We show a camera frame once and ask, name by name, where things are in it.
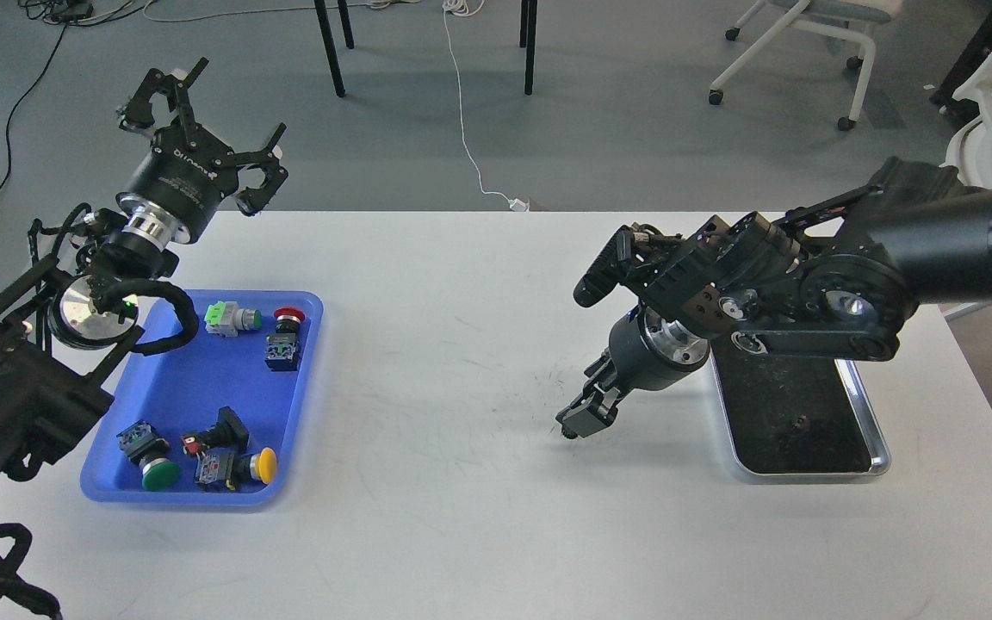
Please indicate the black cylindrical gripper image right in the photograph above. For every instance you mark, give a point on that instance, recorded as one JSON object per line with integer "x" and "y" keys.
{"x": 648, "y": 352}

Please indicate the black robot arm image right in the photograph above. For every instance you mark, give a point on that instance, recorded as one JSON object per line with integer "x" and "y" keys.
{"x": 838, "y": 279}

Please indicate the silver metal tray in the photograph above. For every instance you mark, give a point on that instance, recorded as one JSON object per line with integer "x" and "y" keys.
{"x": 759, "y": 396}

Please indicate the black table leg left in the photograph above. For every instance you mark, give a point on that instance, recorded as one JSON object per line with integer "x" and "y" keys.
{"x": 329, "y": 44}

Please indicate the blue plastic tray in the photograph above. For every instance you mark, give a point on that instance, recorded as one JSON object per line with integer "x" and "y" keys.
{"x": 184, "y": 388}

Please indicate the red emergency stop button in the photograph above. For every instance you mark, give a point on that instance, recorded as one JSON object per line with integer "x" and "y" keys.
{"x": 283, "y": 347}

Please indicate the black table leg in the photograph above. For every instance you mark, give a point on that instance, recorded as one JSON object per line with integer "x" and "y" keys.
{"x": 527, "y": 40}
{"x": 329, "y": 44}

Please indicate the white office chair base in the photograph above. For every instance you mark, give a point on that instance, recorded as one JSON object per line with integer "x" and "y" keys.
{"x": 837, "y": 39}

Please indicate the green mushroom push button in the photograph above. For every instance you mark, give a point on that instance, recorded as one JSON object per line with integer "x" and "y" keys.
{"x": 148, "y": 451}

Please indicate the green white push button switch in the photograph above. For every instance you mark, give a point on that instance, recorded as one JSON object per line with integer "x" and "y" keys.
{"x": 228, "y": 319}

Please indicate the yellow mushroom push button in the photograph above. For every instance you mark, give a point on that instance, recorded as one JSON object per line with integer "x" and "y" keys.
{"x": 220, "y": 469}

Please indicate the black table leg right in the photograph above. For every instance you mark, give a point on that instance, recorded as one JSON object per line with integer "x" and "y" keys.
{"x": 527, "y": 40}

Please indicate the black selector switch red tip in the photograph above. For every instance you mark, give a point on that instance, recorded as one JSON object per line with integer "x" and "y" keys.
{"x": 228, "y": 431}

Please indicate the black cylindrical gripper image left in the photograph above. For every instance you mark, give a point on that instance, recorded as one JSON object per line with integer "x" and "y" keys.
{"x": 173, "y": 185}

